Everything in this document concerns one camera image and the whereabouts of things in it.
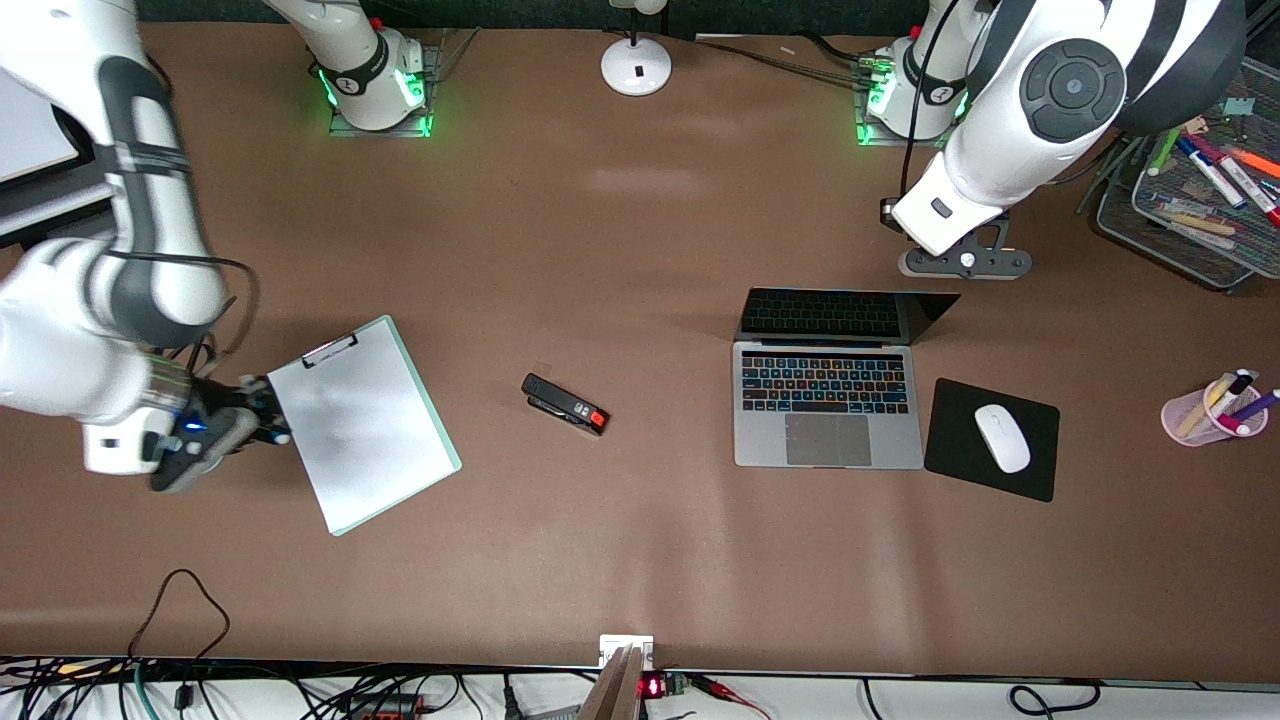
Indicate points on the white computer mouse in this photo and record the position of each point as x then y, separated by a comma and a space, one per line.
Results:
1002, 438

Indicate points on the orange highlighter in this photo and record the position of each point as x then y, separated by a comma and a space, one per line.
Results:
1258, 162

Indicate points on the black mouse pad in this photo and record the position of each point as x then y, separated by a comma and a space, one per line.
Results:
950, 440

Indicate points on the circuit board red display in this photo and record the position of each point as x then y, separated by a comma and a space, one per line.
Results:
662, 686

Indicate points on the silver laptop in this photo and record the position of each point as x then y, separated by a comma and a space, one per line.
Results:
830, 440

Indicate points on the white lamp base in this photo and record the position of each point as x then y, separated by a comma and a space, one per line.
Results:
636, 70

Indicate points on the purple marker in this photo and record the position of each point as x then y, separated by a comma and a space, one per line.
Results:
1255, 406

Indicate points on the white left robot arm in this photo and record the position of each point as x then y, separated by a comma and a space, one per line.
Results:
1000, 150

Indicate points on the wooden stick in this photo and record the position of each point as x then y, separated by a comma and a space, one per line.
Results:
615, 690

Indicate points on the teal binder clip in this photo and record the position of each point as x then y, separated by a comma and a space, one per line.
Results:
1240, 106

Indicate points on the white marker blue cap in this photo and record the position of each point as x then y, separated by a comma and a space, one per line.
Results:
1212, 173

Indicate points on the white marker black cap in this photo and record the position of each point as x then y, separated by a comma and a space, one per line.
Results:
1232, 390

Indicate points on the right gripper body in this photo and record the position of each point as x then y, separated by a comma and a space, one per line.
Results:
222, 402

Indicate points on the pink translucent pen cup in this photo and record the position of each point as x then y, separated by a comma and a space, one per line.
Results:
1185, 418

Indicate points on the black stapler with red end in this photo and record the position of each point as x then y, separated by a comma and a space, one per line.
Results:
560, 403

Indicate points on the dark mesh desk tray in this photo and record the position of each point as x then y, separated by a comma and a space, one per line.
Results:
1180, 238

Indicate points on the white marker red cap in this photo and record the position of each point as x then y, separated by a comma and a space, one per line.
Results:
1250, 190

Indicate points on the blue marker pen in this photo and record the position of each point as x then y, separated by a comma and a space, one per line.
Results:
283, 437

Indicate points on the green marker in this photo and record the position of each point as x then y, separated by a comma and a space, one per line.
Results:
1167, 150

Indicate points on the teal clipboard with metal clip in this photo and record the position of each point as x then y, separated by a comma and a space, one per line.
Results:
455, 463

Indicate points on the small white box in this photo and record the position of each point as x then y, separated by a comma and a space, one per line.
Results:
625, 648

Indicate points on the white paper sheet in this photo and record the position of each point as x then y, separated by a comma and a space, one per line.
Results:
365, 440

